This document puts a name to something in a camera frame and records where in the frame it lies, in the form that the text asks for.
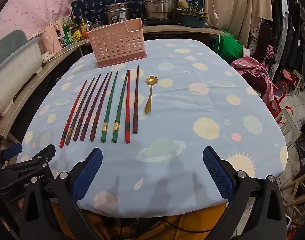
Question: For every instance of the leafy greens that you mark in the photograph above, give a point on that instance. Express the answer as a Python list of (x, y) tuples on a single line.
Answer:
[(192, 10)]

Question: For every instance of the beige curtain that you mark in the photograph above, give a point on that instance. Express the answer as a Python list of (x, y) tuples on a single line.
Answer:
[(237, 5)]

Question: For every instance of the dark sauce bottle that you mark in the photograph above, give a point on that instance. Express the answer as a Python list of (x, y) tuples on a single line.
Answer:
[(74, 21)]

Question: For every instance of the blue planet-print tablecloth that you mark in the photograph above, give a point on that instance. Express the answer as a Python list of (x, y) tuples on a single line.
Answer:
[(192, 105)]

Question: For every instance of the pale wooden chair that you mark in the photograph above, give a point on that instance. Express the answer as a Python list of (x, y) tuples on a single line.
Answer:
[(290, 127)]

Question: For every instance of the yellow packet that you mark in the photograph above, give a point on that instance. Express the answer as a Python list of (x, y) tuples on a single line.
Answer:
[(77, 35)]

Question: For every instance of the green chopstick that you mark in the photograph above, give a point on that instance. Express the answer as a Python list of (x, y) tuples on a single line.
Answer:
[(116, 126), (105, 127)]

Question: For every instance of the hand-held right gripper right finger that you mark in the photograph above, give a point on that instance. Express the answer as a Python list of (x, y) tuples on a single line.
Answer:
[(218, 175)]

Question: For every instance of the row of hanging clothes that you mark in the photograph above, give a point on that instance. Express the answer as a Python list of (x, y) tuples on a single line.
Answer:
[(292, 30)]

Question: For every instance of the pink spotted sheet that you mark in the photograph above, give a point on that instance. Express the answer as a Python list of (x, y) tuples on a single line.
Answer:
[(30, 5)]

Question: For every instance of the brown root vegetable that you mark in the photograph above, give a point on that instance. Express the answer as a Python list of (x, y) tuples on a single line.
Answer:
[(183, 3)]

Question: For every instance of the steel steamer pot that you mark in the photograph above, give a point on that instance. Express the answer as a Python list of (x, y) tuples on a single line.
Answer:
[(160, 2)]

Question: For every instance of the yellow oil bottle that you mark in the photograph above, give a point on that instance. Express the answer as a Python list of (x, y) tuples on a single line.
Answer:
[(83, 26)]

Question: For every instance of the blue basin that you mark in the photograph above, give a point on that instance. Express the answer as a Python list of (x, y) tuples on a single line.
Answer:
[(192, 22)]

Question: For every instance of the navy floral cloth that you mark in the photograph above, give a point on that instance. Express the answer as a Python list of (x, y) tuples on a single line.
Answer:
[(97, 2)]

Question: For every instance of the small pot with lid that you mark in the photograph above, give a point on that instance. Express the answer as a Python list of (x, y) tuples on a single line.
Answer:
[(95, 25)]

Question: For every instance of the yellow cloth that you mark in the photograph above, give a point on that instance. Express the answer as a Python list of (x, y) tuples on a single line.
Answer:
[(192, 220)]

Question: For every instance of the brown chopstick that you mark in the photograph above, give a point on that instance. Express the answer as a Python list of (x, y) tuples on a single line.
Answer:
[(71, 132)]

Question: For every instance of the dark red chopstick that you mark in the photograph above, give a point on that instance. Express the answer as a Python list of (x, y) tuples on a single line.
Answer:
[(86, 129), (95, 128), (135, 115), (78, 130)]

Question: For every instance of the pink electric kettle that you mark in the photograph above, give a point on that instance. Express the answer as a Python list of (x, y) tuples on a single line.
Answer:
[(53, 37)]

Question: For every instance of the red tomato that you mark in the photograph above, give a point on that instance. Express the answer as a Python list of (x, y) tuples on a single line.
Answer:
[(85, 35)]

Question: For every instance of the pale storage tub blue lid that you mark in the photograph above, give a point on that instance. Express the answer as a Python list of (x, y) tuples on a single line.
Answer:
[(15, 62)]

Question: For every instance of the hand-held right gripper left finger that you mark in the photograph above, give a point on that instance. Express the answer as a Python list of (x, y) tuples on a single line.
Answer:
[(88, 175)]

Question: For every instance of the green bag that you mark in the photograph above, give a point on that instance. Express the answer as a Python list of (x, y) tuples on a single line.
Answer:
[(230, 45)]

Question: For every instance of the pale wooden frame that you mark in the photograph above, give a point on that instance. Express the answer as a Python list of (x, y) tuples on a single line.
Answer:
[(297, 187)]

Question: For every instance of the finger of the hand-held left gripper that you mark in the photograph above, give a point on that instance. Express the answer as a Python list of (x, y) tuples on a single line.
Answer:
[(13, 150), (46, 153)]

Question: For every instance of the pink plastic utensil basket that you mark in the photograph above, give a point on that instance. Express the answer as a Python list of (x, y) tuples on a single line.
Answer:
[(117, 45)]

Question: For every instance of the red stool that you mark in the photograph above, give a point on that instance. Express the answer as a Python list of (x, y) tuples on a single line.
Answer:
[(280, 97)]

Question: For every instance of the pink floral cloth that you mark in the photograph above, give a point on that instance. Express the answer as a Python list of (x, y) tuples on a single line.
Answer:
[(250, 65)]

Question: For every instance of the gold flower spoon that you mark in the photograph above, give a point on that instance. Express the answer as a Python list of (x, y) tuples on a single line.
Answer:
[(151, 80)]

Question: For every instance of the steel rice cooker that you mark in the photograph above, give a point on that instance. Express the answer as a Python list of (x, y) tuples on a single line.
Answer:
[(120, 12)]

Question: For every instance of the black induction cooker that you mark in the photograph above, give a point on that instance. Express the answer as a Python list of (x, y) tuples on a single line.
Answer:
[(167, 22)]

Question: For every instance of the dark wooden chair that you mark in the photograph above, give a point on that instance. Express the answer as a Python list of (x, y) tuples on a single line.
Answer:
[(260, 42)]

